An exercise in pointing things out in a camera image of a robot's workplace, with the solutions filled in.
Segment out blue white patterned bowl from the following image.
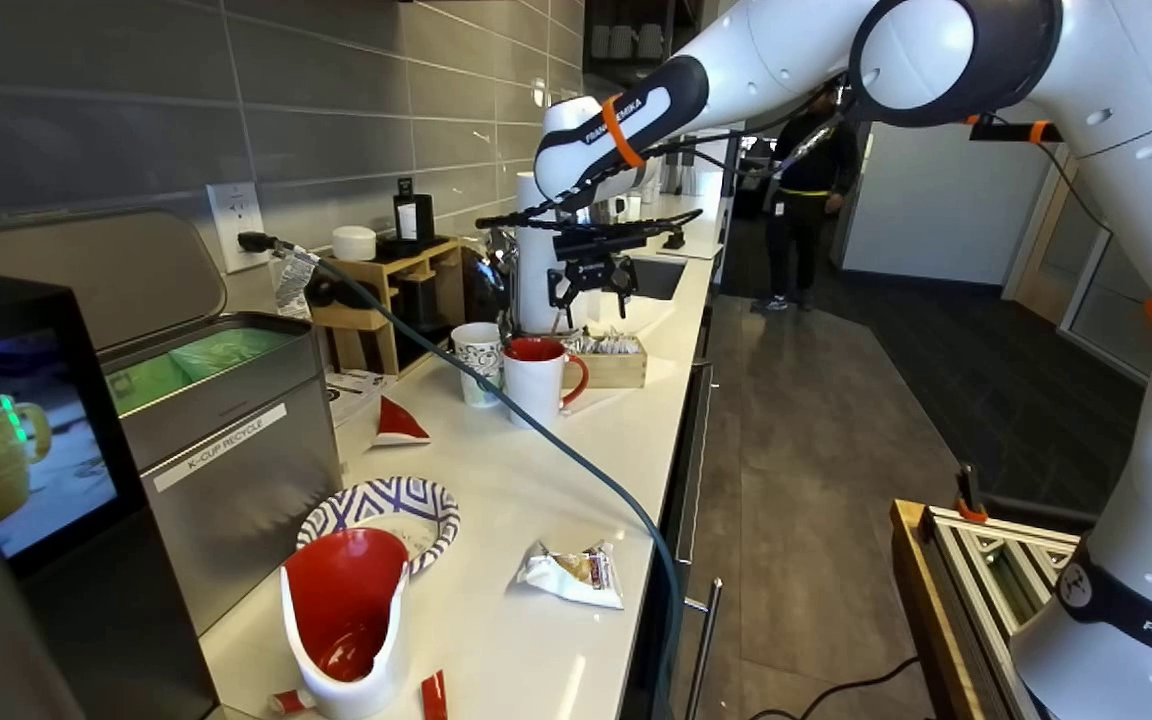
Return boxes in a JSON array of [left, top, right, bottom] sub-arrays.
[[298, 476, 459, 578]]

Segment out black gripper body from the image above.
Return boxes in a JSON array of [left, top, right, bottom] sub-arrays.
[[552, 216, 688, 300]]

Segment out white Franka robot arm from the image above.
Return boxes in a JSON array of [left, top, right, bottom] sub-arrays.
[[531, 0, 1152, 720]]

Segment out wooden sachet holder box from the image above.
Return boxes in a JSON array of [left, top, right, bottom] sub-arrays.
[[578, 338, 650, 387]]

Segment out person in dark clothes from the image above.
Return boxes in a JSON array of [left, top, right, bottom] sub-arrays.
[[765, 83, 861, 312]]

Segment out dark glass bottle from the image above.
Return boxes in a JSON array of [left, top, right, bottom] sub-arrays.
[[394, 175, 433, 240]]

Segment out white wall outlet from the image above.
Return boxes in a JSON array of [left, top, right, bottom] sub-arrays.
[[209, 186, 263, 272]]

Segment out aluminium frame cart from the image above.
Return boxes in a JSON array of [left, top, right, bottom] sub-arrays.
[[894, 502, 1075, 720]]

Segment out crumpled white sachet wrappers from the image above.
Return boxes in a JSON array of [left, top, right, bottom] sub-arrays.
[[513, 542, 624, 613]]

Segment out red white mug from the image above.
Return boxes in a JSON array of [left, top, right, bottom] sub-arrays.
[[503, 338, 587, 430]]

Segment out wooden shelf organizer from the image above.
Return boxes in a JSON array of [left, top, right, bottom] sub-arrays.
[[309, 240, 466, 376]]

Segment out small white jar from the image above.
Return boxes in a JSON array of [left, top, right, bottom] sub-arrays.
[[332, 224, 375, 263]]

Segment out red sachet on counter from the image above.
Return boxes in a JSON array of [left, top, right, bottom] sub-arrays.
[[420, 673, 447, 720]]

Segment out black camera tripod arm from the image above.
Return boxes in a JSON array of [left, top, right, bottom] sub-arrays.
[[968, 118, 1066, 143]]

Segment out white patterned paper cup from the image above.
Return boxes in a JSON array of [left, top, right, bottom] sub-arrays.
[[452, 321, 499, 409]]

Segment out white paper towel roll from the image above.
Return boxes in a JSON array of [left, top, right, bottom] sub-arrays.
[[513, 174, 555, 331]]

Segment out red white ceramic shard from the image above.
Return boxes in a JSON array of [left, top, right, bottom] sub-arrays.
[[375, 401, 429, 448]]

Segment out dark teal power cable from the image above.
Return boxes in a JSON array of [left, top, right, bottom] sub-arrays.
[[238, 228, 688, 720]]

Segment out red white broken pitcher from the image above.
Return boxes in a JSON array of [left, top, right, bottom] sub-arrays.
[[282, 530, 408, 720]]

